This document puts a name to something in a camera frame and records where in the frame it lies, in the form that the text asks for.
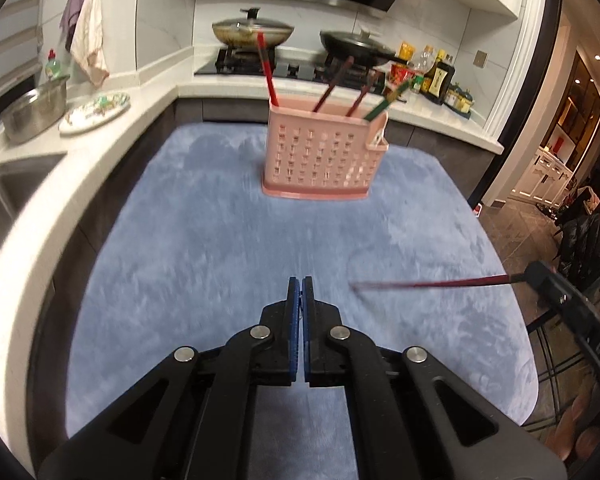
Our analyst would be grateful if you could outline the black wok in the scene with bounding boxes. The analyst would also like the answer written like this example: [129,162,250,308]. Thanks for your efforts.
[320,30,396,68]

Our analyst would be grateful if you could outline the yellow seasoning packet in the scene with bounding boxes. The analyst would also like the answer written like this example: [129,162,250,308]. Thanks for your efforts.
[398,41,415,62]

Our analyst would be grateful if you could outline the bright red chopstick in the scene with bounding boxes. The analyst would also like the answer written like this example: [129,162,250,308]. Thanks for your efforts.
[257,32,278,106]

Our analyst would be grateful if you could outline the steel mixing bowl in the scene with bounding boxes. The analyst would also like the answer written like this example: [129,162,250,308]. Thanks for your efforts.
[0,76,70,144]

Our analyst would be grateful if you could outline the patterned ceramic plate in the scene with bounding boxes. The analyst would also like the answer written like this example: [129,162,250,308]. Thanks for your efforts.
[58,92,131,136]

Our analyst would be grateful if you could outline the dark soy sauce bottle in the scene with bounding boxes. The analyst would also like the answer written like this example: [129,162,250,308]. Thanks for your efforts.
[420,50,455,105]

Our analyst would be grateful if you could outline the purple hanging cloth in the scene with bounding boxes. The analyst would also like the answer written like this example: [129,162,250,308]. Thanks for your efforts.
[59,0,84,52]

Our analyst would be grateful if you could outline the green chopstick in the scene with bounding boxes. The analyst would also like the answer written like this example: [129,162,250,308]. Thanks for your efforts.
[363,79,411,122]

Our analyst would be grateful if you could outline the red snack packet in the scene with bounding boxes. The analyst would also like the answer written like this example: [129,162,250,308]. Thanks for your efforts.
[386,63,417,91]

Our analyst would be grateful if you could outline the black gas hob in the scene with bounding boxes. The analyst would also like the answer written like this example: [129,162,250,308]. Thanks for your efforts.
[194,47,387,94]

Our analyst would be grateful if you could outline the maroon chopstick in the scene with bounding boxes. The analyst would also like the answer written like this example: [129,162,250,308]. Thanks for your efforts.
[350,273,526,290]
[346,70,380,117]

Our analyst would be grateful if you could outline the stainless steel sink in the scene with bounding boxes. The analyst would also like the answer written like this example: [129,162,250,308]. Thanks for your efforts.
[0,153,65,250]

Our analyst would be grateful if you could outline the clear plastic oil bottle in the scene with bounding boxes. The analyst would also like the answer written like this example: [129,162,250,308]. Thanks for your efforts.
[414,44,436,82]

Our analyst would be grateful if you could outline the grey-blue fleece mat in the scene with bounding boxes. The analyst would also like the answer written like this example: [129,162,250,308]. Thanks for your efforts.
[66,121,540,441]

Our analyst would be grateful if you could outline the green-lidded jars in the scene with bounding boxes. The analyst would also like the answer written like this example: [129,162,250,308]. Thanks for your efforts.
[443,82,475,118]

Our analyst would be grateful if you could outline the green dish soap bottle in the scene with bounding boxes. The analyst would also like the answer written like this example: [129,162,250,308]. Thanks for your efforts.
[44,49,64,81]

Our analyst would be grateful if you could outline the person's right hand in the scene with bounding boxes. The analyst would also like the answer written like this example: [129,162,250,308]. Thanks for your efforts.
[543,386,600,471]

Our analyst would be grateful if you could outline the pink perforated utensil holder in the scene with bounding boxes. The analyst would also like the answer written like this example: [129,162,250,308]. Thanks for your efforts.
[261,96,389,200]

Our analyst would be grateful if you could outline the white hanging towel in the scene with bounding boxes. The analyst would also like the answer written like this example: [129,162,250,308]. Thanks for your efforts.
[70,0,110,87]

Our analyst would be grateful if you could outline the cream pan with lid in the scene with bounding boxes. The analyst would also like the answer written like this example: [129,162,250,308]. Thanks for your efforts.
[212,8,294,50]

